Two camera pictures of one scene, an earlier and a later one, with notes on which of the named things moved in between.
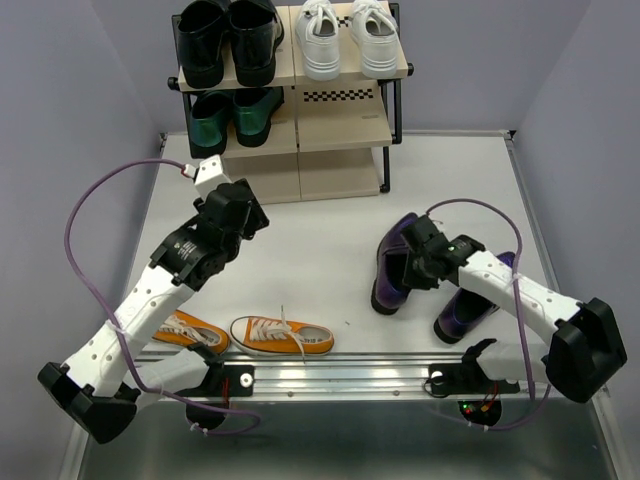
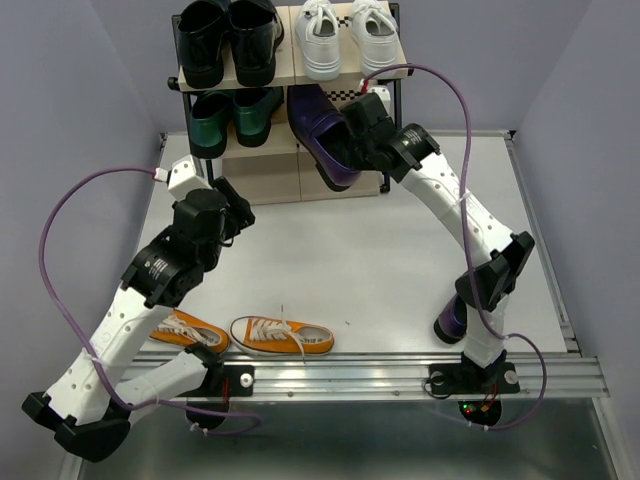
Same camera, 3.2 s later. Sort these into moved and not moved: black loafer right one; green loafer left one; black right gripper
Moved: black right gripper
Not moved: black loafer right one; green loafer left one
